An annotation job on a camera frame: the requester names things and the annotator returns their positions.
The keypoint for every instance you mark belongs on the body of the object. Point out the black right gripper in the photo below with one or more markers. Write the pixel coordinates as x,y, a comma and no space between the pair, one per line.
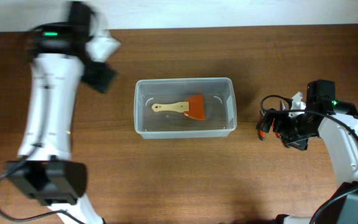
299,143

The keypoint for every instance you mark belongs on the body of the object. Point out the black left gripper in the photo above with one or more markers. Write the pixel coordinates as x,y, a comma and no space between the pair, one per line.
98,80

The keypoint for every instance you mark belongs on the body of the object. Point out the orange scraper with wooden handle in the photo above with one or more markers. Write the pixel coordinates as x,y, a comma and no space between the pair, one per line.
192,107

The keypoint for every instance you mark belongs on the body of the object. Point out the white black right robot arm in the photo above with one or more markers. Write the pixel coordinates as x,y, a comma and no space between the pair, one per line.
320,114

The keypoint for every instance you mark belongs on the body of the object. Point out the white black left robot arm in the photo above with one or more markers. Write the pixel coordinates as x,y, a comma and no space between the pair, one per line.
64,54

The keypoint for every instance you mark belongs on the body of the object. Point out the clear plastic container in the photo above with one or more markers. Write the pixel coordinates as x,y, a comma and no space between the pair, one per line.
219,105

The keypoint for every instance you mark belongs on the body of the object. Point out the orange handled pliers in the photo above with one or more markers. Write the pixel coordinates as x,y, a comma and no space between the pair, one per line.
265,126

